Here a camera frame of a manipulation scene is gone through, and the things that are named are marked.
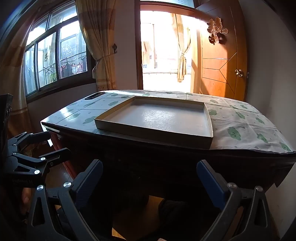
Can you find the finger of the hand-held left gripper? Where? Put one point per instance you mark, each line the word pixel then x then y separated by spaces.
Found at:
pixel 60 154
pixel 41 136

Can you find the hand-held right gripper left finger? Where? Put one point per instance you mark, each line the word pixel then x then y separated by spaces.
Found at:
pixel 92 178

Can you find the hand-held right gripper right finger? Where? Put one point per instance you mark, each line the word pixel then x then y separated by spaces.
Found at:
pixel 210 183

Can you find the shallow cardboard tray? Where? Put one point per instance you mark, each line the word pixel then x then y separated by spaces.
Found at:
pixel 161 115

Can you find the dark wooden desk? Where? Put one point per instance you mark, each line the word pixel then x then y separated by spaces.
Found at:
pixel 138 162

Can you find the black remote control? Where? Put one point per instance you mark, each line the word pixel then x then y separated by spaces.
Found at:
pixel 94 95

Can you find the table with green-print cloth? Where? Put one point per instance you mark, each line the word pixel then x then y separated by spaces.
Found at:
pixel 242 120

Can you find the yellow patterned curtain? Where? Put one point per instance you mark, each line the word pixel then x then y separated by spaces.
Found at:
pixel 99 34
pixel 13 69

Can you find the hanging laundry on line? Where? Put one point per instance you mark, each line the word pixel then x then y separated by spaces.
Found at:
pixel 71 68

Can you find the dark framed window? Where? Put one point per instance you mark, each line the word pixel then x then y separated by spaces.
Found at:
pixel 64 53

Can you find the orange wooden door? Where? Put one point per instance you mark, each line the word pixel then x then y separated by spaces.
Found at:
pixel 217 69

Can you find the round metal door knob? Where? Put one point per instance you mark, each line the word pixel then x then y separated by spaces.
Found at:
pixel 239 73

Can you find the tied sheer yellow curtain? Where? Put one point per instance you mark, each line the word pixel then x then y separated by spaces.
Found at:
pixel 182 58

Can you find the orange striped hanging towel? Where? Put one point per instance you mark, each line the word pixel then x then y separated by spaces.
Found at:
pixel 146 53

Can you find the paper cutout door ornament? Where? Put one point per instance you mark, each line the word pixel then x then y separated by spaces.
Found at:
pixel 216 31

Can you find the dark metal wall hook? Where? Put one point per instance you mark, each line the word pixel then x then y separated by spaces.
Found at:
pixel 114 48

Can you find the wooden door frame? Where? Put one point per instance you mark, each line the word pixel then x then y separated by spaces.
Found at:
pixel 141 58

